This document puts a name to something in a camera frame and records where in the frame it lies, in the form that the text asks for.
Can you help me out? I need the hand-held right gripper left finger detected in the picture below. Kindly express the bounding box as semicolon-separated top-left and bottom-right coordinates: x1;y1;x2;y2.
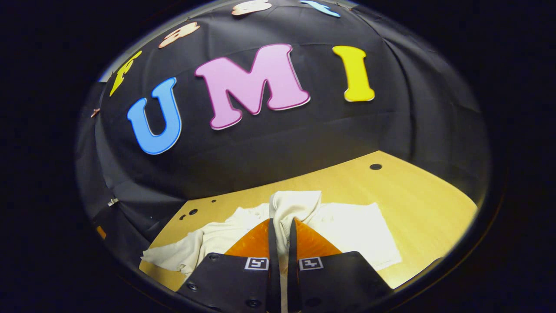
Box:
176;217;282;313

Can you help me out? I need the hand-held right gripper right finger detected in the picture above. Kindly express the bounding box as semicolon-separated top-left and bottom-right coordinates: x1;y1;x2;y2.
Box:
287;217;391;313

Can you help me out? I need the cream white sweatshirt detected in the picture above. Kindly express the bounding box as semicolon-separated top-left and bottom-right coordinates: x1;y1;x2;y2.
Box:
141;190;402;313

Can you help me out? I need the black backdrop cloth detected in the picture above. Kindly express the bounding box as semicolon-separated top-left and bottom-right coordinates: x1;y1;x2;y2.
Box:
74;0;491;261

